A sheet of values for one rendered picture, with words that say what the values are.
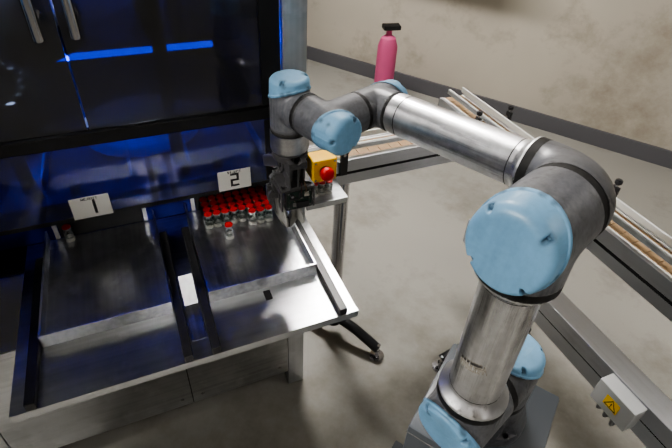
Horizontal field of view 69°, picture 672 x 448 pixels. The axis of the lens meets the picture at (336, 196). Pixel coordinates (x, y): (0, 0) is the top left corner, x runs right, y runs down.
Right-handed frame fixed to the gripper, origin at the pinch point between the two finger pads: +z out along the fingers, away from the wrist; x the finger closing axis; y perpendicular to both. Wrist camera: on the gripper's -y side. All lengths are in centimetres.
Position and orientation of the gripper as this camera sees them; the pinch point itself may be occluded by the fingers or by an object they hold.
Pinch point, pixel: (287, 220)
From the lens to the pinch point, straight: 110.5
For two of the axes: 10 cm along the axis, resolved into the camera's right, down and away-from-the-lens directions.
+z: -0.5, 7.9, 6.1
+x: 9.2, -2.0, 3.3
